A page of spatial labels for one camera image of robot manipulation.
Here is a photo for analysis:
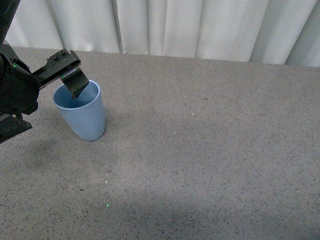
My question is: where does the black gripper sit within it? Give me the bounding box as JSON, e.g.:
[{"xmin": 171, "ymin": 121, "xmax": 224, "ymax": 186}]
[{"xmin": 0, "ymin": 44, "xmax": 89, "ymax": 143}]

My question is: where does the blue plastic cup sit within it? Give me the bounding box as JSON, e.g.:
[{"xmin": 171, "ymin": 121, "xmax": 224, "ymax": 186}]
[{"xmin": 53, "ymin": 80, "xmax": 106, "ymax": 142}]

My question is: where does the white pleated curtain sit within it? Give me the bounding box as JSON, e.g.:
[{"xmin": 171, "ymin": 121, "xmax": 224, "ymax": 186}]
[{"xmin": 6, "ymin": 0, "xmax": 320, "ymax": 67}]

